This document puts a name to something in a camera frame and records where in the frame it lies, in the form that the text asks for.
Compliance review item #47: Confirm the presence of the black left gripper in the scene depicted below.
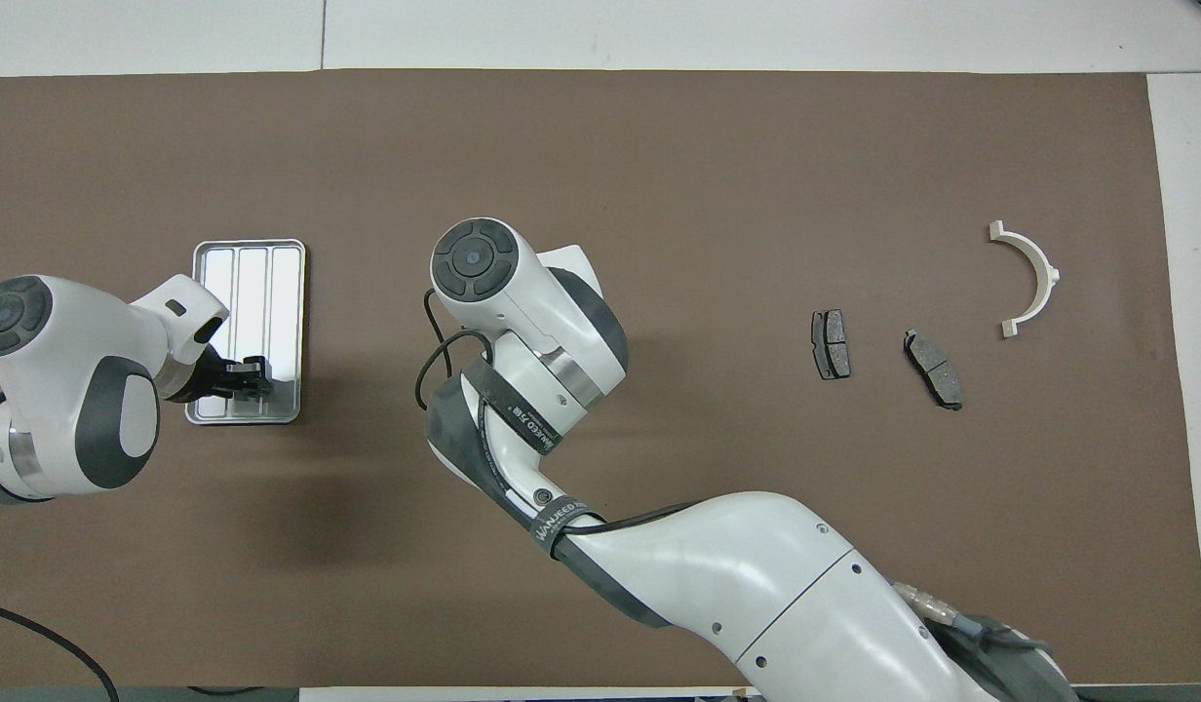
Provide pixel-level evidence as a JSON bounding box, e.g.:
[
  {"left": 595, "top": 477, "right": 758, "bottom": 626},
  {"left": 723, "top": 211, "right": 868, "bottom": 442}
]
[{"left": 184, "top": 341, "right": 273, "bottom": 404}]

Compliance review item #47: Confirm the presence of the silver metal tray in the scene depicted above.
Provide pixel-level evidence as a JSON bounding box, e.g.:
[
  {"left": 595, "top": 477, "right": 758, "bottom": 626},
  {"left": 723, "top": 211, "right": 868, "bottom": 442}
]
[{"left": 184, "top": 239, "right": 307, "bottom": 426}]

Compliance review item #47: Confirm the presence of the brown table mat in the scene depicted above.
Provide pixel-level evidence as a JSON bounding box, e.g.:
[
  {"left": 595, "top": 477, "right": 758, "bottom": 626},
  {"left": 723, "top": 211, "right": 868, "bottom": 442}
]
[{"left": 0, "top": 68, "right": 1201, "bottom": 688}]

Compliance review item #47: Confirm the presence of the dark rectangular brake pad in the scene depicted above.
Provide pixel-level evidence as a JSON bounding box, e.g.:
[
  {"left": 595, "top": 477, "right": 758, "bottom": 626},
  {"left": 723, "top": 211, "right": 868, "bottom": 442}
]
[{"left": 811, "top": 309, "right": 852, "bottom": 381}]

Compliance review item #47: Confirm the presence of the dark curved brake pad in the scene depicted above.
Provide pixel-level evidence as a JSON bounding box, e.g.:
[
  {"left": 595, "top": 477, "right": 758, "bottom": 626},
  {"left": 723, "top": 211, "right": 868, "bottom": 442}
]
[{"left": 903, "top": 330, "right": 964, "bottom": 411}]

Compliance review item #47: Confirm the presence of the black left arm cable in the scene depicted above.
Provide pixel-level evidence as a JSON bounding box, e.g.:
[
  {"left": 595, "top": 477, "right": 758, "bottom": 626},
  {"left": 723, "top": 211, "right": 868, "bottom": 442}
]
[{"left": 0, "top": 600, "right": 119, "bottom": 702}]

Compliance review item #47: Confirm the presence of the white curved plastic bracket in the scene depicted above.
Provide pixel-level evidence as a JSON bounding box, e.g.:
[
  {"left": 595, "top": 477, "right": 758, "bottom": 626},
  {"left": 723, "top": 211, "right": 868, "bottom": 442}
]
[{"left": 988, "top": 221, "right": 1062, "bottom": 339}]

